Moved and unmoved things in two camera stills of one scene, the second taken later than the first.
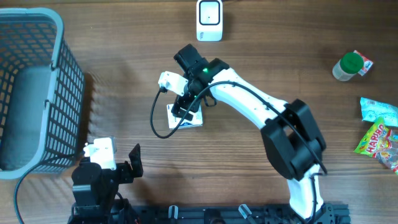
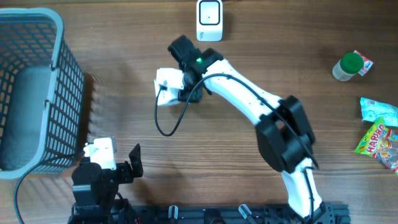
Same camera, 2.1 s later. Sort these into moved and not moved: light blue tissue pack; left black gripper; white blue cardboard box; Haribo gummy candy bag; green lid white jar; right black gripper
Moved: white blue cardboard box; right black gripper
Not moved: Haribo gummy candy bag; light blue tissue pack; left black gripper; green lid white jar
